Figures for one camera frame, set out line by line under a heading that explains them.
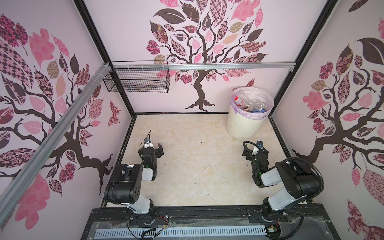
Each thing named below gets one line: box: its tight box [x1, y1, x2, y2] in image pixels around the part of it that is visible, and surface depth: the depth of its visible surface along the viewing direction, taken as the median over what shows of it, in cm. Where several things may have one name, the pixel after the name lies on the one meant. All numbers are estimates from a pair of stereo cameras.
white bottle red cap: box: [234, 96, 244, 106], surface depth 99 cm
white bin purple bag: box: [227, 86, 275, 141], surface depth 96 cm
